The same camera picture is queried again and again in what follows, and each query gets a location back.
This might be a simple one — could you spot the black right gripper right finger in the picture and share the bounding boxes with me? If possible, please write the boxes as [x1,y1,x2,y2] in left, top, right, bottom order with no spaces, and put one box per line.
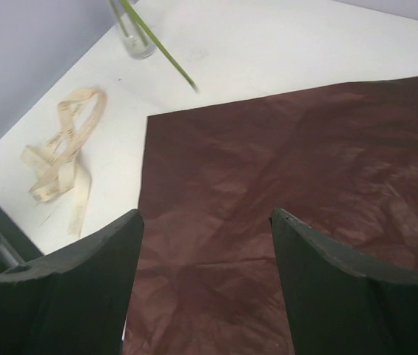
[271,208,418,354]

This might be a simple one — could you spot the clear glass flask vase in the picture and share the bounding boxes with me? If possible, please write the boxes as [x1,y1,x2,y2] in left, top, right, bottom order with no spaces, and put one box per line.
[108,1,156,60]

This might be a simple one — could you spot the cream ribbon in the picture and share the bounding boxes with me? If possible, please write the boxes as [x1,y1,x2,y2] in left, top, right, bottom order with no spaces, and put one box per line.
[21,87,107,237]

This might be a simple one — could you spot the pink blossom flower stem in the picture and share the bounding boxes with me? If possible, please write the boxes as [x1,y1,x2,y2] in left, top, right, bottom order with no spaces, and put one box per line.
[120,0,199,92]

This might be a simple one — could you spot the blue hydrangea flower stem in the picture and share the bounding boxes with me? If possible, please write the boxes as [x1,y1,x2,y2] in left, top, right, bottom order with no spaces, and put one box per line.
[109,0,129,38]

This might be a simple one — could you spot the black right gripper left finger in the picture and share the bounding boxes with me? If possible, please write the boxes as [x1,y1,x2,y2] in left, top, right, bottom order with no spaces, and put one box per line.
[0,210,144,354]

